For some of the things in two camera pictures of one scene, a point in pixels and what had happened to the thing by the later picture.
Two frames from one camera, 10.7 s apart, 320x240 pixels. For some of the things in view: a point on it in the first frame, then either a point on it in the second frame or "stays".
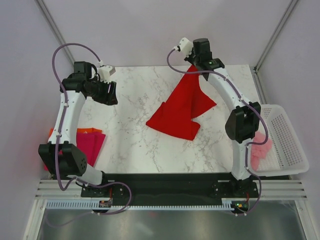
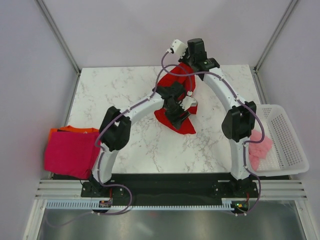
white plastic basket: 287,155 stays
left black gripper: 108,99 to 175,121
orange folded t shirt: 83,130 stays
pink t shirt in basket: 258,151 stays
